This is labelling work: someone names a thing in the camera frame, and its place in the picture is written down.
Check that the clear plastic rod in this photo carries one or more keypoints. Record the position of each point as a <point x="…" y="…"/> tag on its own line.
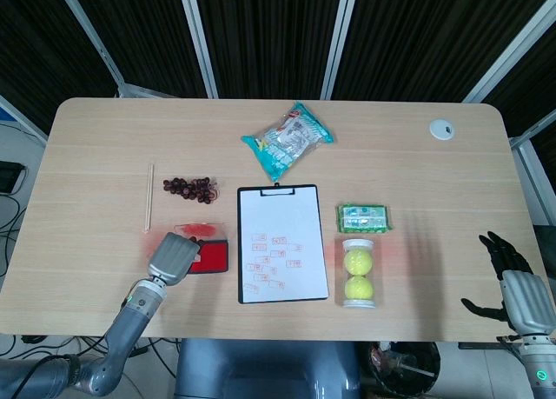
<point x="148" y="199"/>

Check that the clear plastic ball tube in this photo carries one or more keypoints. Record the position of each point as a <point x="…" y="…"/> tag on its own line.
<point x="358" y="303"/>

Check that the white stamped paper sheet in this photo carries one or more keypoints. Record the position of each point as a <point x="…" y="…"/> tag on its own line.
<point x="282" y="216"/>

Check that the red ink pad clear lid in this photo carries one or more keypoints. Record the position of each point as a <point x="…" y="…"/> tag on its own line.
<point x="213" y="257"/>

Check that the black clipboard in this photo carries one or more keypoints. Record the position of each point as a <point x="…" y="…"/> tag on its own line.
<point x="238" y="242"/>

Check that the green tissue pack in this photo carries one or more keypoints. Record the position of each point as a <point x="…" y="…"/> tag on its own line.
<point x="364" y="218"/>

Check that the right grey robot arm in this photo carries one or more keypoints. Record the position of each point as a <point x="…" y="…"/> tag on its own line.
<point x="540" y="364"/>

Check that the aluminium partition post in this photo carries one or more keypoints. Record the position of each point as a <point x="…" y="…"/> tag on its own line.
<point x="93" y="38"/>
<point x="197" y="38"/>
<point x="508" y="51"/>
<point x="341" y="38"/>

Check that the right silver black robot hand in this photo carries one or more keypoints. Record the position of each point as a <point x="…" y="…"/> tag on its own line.
<point x="523" y="299"/>

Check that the dark red grape bunch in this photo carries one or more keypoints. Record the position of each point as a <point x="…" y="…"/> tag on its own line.
<point x="191" y="188"/>

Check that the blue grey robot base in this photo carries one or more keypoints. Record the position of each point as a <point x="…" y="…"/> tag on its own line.
<point x="265" y="368"/>

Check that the black trash bin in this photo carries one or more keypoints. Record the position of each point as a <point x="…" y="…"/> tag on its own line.
<point x="404" y="373"/>

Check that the yellow tennis ball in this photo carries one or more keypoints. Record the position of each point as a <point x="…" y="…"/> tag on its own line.
<point x="357" y="262"/>
<point x="359" y="287"/>

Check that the teal snack bag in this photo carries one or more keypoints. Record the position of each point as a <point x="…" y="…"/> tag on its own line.
<point x="286" y="140"/>

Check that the black device box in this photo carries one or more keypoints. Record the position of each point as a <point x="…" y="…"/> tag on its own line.
<point x="11" y="177"/>

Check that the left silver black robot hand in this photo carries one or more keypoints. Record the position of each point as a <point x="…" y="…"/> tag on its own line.
<point x="171" y="255"/>

